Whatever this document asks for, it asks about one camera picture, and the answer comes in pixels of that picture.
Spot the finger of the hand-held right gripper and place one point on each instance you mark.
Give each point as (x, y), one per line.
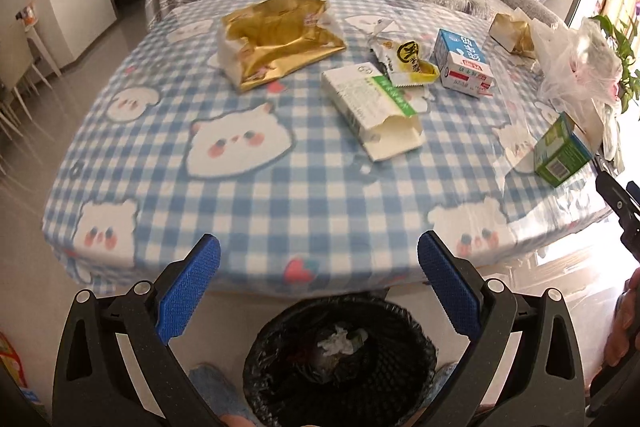
(622, 207)
(635, 194)

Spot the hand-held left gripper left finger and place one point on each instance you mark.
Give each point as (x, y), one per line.
(187, 287)

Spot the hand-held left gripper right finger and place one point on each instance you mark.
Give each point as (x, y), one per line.
(450, 287)

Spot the green carton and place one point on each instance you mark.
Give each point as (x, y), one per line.
(560, 154)

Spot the black mesh trash bin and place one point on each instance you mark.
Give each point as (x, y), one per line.
(340, 377)

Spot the white and green medicine box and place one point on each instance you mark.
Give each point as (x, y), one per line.
(360, 99)

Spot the blue and white milk carton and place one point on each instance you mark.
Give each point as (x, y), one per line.
(462, 59)

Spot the yellow and white snack wrapper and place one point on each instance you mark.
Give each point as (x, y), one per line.
(405, 59)

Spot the large gold foil bag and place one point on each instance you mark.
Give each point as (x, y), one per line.
(280, 42)

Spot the person's right hand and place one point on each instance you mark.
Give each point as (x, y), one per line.
(622, 327)

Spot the black rectangular object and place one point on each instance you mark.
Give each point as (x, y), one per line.
(602, 164)

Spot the blue fuzzy slipper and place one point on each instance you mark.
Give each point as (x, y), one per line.
(445, 382)
(217, 389)

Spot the blue checked bear tablecloth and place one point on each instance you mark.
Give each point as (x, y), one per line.
(300, 207)

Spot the clear crumpled plastic bag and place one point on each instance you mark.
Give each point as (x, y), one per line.
(575, 67)

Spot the green potted plant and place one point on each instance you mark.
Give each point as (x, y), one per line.
(627, 52)

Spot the colourful cardboard box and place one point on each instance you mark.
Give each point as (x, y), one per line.
(12, 364)

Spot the small gold foil bag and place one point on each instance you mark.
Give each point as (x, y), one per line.
(507, 32)

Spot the white chair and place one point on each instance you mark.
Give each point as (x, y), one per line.
(10, 107)
(27, 52)

